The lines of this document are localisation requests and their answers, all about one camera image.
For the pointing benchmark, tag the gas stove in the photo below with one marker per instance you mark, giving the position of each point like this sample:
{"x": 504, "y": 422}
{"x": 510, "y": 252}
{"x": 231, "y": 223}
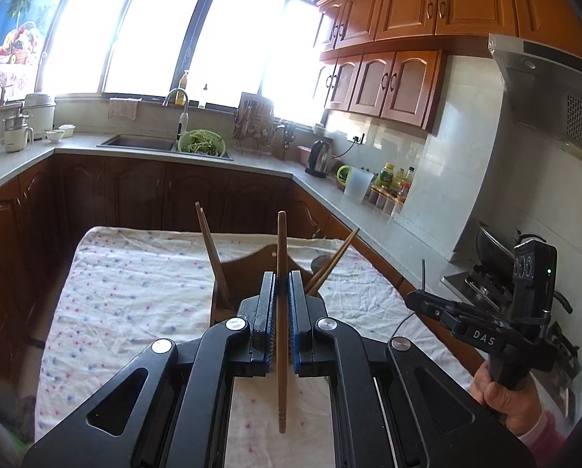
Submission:
{"x": 485, "y": 287}

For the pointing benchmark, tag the wooden upper cabinets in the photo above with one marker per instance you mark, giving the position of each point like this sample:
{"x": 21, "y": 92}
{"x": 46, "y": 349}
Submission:
{"x": 417, "y": 9}

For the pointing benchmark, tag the steel electric kettle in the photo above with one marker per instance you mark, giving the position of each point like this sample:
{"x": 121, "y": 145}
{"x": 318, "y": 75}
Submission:
{"x": 319, "y": 158}

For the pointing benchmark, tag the wooden chopstick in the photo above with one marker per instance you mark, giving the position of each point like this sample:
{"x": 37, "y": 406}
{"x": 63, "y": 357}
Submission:
{"x": 337, "y": 253}
{"x": 222, "y": 273}
{"x": 208, "y": 241}
{"x": 322, "y": 280}
{"x": 282, "y": 253}

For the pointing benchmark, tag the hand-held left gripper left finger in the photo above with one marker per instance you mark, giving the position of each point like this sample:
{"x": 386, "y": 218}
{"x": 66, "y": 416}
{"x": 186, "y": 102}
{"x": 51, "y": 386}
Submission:
{"x": 270, "y": 321}

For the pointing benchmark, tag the person's right hand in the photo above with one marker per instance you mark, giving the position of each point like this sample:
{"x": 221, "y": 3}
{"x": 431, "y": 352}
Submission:
{"x": 515, "y": 409}

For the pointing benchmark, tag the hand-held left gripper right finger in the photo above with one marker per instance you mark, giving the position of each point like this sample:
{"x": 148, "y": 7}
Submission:
{"x": 295, "y": 321}

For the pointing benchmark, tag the green colander with vegetables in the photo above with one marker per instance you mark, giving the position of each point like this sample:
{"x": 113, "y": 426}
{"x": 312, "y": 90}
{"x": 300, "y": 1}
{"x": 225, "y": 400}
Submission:
{"x": 200, "y": 141}

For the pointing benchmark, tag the steel kitchen sink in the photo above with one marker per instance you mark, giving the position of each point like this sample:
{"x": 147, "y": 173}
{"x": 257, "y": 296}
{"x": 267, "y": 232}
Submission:
{"x": 135, "y": 142}

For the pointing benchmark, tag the small white bowl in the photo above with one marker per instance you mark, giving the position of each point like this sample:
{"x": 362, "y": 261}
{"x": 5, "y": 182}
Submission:
{"x": 67, "y": 130}
{"x": 54, "y": 136}

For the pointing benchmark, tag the scissors holder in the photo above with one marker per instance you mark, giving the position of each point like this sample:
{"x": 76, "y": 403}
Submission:
{"x": 287, "y": 139}

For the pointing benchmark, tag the kitchen window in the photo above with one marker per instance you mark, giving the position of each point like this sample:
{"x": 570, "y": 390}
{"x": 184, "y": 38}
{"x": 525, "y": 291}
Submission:
{"x": 149, "y": 34}

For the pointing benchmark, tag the person's right forearm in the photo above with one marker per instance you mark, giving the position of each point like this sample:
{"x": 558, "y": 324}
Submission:
{"x": 549, "y": 438}

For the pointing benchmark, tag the yellow dish soap bottle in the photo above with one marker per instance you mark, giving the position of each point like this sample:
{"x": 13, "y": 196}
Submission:
{"x": 182, "y": 92}

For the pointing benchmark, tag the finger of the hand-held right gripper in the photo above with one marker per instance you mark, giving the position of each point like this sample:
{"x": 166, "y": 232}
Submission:
{"x": 432, "y": 306}

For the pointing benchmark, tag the kitchen faucet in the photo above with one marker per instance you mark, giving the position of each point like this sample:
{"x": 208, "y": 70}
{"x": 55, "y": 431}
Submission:
{"x": 182, "y": 122}

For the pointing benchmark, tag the steel wok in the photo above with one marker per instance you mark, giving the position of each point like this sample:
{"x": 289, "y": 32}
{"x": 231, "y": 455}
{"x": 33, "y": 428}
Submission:
{"x": 490, "y": 248}

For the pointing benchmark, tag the small white electric pot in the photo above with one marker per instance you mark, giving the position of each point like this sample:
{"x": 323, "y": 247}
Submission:
{"x": 18, "y": 139}

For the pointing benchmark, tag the pink container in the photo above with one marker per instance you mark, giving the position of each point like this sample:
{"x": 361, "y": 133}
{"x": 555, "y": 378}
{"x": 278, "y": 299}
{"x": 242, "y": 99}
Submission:
{"x": 305, "y": 154}

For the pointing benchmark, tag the checked hanging towel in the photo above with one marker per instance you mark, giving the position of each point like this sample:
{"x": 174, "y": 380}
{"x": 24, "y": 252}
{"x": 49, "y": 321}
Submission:
{"x": 124, "y": 108}

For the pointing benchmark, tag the white plastic jug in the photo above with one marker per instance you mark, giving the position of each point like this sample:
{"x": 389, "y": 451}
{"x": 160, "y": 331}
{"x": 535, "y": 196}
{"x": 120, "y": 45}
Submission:
{"x": 359, "y": 185}

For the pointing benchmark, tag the green cup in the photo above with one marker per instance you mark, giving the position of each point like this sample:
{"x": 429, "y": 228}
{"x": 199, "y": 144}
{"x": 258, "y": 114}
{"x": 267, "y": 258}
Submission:
{"x": 342, "y": 175}

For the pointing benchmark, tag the dish rack with knives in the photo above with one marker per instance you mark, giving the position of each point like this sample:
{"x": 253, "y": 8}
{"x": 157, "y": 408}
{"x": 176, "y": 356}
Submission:
{"x": 254, "y": 117}

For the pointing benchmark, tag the large steel pot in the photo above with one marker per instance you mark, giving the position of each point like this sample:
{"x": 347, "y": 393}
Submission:
{"x": 41, "y": 114}

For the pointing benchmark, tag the range hood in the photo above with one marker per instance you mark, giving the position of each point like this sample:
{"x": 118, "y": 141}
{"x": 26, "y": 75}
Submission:
{"x": 539, "y": 92}

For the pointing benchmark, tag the wooden base cabinets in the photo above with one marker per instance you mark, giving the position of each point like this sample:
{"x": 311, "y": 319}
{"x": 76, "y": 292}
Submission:
{"x": 135, "y": 190}

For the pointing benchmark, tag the white floral tablecloth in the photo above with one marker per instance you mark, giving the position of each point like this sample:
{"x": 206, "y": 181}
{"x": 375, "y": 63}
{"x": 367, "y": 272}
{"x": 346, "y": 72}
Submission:
{"x": 125, "y": 292}

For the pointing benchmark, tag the spice jar set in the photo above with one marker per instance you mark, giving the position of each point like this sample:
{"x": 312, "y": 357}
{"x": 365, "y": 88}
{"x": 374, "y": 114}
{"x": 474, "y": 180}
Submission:
{"x": 383, "y": 202}

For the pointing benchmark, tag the tropical fruit wall poster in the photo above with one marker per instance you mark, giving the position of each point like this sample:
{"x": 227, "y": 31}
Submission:
{"x": 18, "y": 19}

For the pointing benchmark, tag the grey kitchen countertop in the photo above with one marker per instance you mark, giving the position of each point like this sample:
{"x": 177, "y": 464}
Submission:
{"x": 320, "y": 190}

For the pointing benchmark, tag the wooden utensil holder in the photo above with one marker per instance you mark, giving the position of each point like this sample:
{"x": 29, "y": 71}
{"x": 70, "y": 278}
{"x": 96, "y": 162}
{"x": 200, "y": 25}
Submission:
{"x": 249, "y": 273}

